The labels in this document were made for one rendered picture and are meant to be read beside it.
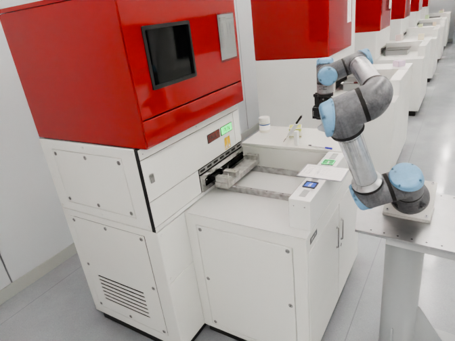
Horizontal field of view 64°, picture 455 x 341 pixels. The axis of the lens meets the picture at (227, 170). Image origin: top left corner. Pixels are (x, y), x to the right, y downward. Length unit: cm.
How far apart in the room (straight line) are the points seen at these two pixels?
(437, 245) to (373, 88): 65
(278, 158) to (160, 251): 86
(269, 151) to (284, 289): 80
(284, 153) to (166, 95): 83
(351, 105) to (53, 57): 122
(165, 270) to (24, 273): 157
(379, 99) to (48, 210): 254
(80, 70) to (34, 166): 148
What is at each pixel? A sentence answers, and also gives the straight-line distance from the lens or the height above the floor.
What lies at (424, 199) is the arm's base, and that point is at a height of 92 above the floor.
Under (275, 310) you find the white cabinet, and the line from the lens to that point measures 185.
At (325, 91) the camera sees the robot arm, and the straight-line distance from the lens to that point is 170.
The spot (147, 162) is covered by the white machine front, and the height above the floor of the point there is 115.
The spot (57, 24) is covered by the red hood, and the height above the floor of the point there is 172.
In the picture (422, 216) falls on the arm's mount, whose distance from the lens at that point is 168.
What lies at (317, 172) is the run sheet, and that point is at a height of 96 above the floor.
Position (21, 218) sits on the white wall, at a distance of 302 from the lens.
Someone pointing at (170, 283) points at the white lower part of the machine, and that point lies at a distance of 187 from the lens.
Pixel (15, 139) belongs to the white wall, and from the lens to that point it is 291.
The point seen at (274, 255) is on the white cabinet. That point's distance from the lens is 164.
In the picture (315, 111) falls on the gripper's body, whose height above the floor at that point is 122.
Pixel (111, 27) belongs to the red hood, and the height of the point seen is 169.
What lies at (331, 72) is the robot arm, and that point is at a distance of 157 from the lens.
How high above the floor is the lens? 168
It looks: 23 degrees down
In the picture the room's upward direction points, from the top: 7 degrees counter-clockwise
